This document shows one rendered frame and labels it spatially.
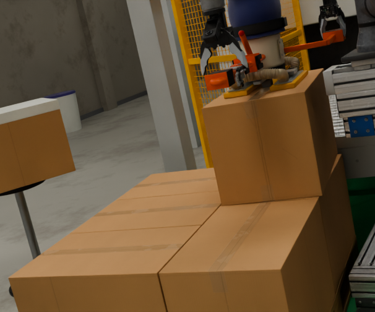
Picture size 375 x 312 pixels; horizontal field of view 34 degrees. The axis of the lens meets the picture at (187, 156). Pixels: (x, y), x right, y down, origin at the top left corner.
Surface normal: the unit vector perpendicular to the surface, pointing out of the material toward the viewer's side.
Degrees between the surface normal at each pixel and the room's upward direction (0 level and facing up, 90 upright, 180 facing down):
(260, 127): 90
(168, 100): 90
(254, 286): 90
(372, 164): 90
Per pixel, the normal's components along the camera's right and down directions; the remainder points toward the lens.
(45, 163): 0.43, 0.11
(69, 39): 0.87, -0.08
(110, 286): -0.37, 0.28
